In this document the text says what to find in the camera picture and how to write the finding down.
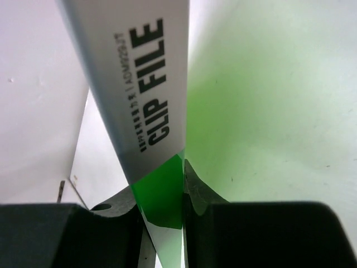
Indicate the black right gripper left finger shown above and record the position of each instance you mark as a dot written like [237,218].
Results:
[68,235]

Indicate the green folder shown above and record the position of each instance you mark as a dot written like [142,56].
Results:
[134,55]

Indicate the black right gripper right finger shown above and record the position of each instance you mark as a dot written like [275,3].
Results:
[219,233]

